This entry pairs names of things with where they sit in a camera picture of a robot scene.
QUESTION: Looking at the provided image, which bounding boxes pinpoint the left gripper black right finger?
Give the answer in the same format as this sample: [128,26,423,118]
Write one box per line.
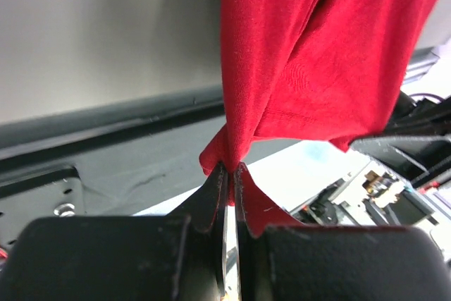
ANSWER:
[232,161,307,301]

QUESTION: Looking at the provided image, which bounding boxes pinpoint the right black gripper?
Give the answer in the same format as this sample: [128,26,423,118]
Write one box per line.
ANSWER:
[350,92,450,181]

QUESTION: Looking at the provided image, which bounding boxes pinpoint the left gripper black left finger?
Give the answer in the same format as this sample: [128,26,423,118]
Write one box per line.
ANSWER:
[169,163,229,294]

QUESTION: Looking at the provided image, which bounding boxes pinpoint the black mounting plate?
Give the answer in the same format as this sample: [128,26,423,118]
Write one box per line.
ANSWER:
[0,85,304,245]

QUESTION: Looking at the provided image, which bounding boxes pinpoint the red t-shirt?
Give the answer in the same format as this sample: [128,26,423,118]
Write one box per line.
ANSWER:
[198,0,451,207]

